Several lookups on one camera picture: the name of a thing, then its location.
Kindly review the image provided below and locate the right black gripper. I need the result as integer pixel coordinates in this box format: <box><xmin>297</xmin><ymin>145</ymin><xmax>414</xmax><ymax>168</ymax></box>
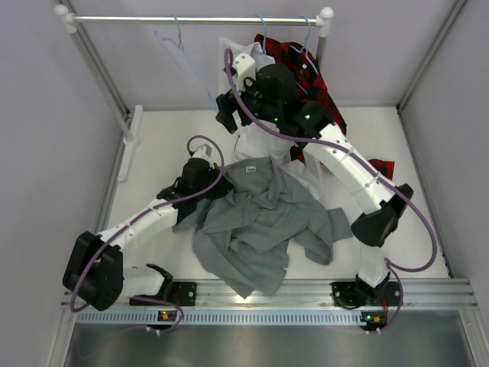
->
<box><xmin>216</xmin><ymin>73</ymin><xmax>282</xmax><ymax>135</ymax></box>

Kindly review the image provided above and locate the light blue hanger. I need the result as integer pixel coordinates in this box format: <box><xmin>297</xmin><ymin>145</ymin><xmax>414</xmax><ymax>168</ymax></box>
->
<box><xmin>154</xmin><ymin>14</ymin><xmax>218</xmax><ymax>112</ymax></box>

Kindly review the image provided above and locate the grey shirt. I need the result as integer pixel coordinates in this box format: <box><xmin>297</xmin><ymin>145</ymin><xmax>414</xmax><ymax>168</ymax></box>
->
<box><xmin>173</xmin><ymin>157</ymin><xmax>352</xmax><ymax>298</ymax></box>

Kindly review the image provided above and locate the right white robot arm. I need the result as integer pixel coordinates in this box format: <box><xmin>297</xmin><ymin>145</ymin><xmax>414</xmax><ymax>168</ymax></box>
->
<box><xmin>216</xmin><ymin>58</ymin><xmax>413</xmax><ymax>304</ymax></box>

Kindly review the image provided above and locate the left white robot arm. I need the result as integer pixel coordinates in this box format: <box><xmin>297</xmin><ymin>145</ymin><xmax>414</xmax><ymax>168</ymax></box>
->
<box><xmin>62</xmin><ymin>158</ymin><xmax>233</xmax><ymax>313</ymax></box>

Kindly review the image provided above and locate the white shirt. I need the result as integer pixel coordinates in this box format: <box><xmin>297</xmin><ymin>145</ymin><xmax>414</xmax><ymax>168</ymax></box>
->
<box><xmin>219</xmin><ymin>37</ymin><xmax>323</xmax><ymax>200</ymax></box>

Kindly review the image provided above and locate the red black plaid shirt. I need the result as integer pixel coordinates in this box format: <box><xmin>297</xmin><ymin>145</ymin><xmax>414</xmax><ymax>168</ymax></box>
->
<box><xmin>253</xmin><ymin>33</ymin><xmax>396</xmax><ymax>180</ymax></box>

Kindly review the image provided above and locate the blue hanger under white shirt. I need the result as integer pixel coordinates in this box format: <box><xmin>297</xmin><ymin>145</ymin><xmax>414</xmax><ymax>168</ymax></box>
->
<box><xmin>255</xmin><ymin>14</ymin><xmax>279</xmax><ymax>61</ymax></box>

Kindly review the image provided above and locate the blue hanger under plaid shirt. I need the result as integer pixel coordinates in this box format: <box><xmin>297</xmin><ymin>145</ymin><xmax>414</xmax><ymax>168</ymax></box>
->
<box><xmin>291</xmin><ymin>15</ymin><xmax>321</xmax><ymax>100</ymax></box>

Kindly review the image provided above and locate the white rack foot bar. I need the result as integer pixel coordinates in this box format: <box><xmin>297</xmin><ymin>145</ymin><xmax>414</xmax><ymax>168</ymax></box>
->
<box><xmin>118</xmin><ymin>104</ymin><xmax>144</xmax><ymax>183</ymax></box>

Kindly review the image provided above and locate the right rack upright pole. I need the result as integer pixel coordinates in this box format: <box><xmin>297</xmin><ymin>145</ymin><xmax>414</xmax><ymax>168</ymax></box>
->
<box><xmin>316</xmin><ymin>26</ymin><xmax>329</xmax><ymax>67</ymax></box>

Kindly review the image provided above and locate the rack upright pole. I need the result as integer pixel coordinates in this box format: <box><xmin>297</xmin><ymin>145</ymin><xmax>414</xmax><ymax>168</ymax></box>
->
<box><xmin>316</xmin><ymin>26</ymin><xmax>329</xmax><ymax>67</ymax></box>
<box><xmin>64</xmin><ymin>24</ymin><xmax>135</xmax><ymax>144</ymax></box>

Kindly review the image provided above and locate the left rack upright pole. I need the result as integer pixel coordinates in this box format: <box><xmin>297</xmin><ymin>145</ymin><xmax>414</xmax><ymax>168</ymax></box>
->
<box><xmin>64</xmin><ymin>24</ymin><xmax>135</xmax><ymax>144</ymax></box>

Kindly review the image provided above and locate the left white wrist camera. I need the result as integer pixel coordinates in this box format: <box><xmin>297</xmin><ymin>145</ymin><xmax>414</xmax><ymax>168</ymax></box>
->
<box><xmin>192</xmin><ymin>144</ymin><xmax>212</xmax><ymax>162</ymax></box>

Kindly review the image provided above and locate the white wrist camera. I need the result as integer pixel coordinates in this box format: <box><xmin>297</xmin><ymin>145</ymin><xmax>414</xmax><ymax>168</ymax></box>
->
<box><xmin>192</xmin><ymin>144</ymin><xmax>212</xmax><ymax>162</ymax></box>
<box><xmin>232</xmin><ymin>53</ymin><xmax>256</xmax><ymax>92</ymax></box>

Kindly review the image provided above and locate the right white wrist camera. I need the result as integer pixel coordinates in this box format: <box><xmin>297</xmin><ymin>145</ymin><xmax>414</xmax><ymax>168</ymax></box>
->
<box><xmin>232</xmin><ymin>53</ymin><xmax>256</xmax><ymax>92</ymax></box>

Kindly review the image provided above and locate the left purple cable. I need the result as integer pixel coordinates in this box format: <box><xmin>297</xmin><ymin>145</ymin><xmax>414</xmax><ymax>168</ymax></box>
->
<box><xmin>70</xmin><ymin>135</ymin><xmax>226</xmax><ymax>311</ymax></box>

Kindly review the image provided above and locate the purple cable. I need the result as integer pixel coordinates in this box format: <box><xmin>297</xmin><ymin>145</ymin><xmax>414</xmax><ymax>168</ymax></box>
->
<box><xmin>223</xmin><ymin>48</ymin><xmax>439</xmax><ymax>333</ymax></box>
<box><xmin>70</xmin><ymin>135</ymin><xmax>226</xmax><ymax>311</ymax></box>

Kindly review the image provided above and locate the perforated cable duct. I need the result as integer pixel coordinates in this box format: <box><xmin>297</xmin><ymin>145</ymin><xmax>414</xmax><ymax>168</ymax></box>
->
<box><xmin>76</xmin><ymin>309</ymin><xmax>368</xmax><ymax>326</ymax></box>

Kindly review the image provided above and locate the metal clothes rail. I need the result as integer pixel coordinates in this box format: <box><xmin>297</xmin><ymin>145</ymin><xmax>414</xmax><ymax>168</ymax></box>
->
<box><xmin>54</xmin><ymin>5</ymin><xmax>335</xmax><ymax>32</ymax></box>

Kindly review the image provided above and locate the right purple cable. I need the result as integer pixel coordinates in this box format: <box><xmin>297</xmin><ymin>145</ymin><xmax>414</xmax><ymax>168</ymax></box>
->
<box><xmin>223</xmin><ymin>48</ymin><xmax>439</xmax><ymax>333</ymax></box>

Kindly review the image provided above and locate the right aluminium frame post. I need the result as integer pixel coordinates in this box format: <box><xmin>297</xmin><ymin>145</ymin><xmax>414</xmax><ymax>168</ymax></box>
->
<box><xmin>396</xmin><ymin>0</ymin><xmax>470</xmax><ymax>114</ymax></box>

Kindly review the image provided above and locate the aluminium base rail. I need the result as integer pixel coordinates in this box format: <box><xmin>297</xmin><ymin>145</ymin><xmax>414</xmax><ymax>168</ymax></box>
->
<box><xmin>63</xmin><ymin>278</ymin><xmax>478</xmax><ymax>307</ymax></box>

